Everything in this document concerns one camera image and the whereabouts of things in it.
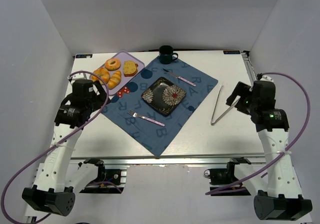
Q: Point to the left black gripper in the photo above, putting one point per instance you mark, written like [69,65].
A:
[99,96]

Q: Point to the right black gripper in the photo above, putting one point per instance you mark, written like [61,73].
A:
[236,97]

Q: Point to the long bread roll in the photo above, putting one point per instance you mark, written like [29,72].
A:
[114,80]

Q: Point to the metal tongs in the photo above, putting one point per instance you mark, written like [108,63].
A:
[217,113]

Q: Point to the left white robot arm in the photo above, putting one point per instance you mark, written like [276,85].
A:
[52,192]

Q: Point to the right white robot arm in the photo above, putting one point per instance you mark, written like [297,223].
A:
[280,196]

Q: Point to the croissant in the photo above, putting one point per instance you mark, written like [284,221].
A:
[103,73]

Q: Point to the left table label sticker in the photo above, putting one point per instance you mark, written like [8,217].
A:
[83,56]

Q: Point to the table label sticker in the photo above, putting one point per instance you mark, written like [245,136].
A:
[83,56]
[231,52]

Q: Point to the glazed bagel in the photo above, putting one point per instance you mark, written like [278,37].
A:
[112,64]

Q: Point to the blue letter placemat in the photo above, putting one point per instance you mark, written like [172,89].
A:
[153,137]

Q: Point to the toast slice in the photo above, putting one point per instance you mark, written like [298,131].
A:
[130,68]

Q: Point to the right table label sticker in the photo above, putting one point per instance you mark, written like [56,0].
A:
[231,52]

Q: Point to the black floral square plate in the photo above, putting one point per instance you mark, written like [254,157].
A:
[163,96]

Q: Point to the dark green mug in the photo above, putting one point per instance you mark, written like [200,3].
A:
[167,54]

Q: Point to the pink handled fork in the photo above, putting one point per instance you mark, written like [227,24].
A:
[136,115]

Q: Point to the pink handled knife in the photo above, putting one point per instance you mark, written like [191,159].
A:
[179,77]

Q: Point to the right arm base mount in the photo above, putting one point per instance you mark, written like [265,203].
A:
[223,176]

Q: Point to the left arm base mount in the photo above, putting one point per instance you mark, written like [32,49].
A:
[108,181]

